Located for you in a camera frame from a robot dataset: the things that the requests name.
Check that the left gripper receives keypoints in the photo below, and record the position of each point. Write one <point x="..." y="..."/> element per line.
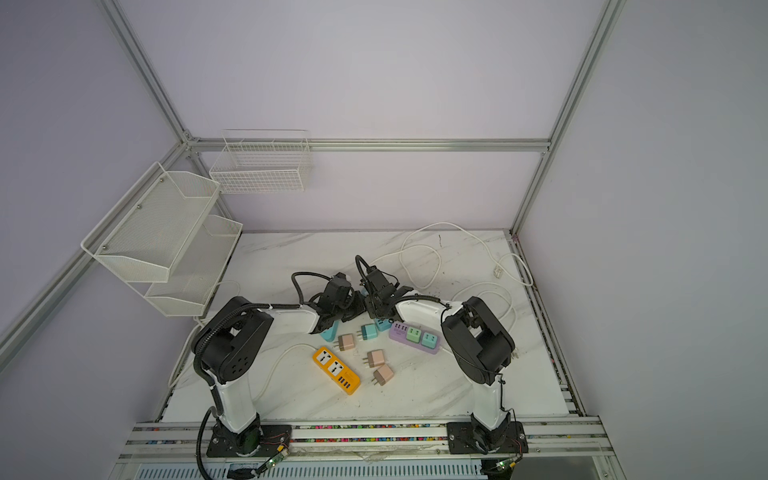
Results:
<point x="357" y="298"/>

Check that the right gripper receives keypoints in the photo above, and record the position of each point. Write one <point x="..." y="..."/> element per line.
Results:
<point x="369" y="308"/>

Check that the teal mountain-shaped power strip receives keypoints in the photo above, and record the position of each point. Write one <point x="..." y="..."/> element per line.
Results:
<point x="330" y="334"/>

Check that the mint charger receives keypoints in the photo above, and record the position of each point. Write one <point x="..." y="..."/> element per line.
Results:
<point x="368" y="331"/>

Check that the pink charger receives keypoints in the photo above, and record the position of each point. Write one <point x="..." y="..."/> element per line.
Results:
<point x="382" y="375"/>
<point x="346" y="342"/>
<point x="375" y="358"/>

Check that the purple power strip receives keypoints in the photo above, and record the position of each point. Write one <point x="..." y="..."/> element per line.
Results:
<point x="398" y="334"/>

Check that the orange power strip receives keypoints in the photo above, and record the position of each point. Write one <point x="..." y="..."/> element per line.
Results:
<point x="336" y="370"/>

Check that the teal long power strip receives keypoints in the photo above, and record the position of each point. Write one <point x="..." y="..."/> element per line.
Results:
<point x="383" y="325"/>

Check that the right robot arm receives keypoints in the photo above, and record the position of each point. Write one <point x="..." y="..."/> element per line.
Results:
<point x="480" y="344"/>

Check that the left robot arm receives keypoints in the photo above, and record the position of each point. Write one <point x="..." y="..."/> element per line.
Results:
<point x="226" y="348"/>

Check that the teal charger on purple strip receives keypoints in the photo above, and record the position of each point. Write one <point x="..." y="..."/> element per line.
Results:
<point x="429" y="340"/>

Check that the lower white mesh shelf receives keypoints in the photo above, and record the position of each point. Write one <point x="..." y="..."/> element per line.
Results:
<point x="192" y="283"/>

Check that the white mesh shelf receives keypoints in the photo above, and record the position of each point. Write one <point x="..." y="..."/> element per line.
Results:
<point x="144" y="237"/>
<point x="192" y="283"/>

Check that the upper white mesh shelf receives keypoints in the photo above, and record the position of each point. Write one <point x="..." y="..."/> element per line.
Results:
<point x="144" y="237"/>

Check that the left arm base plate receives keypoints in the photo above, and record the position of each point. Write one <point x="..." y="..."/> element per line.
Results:
<point x="261" y="441"/>

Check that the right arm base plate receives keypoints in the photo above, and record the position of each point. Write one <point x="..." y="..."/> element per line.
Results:
<point x="473" y="438"/>

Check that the white wire basket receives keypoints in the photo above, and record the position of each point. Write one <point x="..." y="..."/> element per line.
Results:
<point x="255" y="161"/>

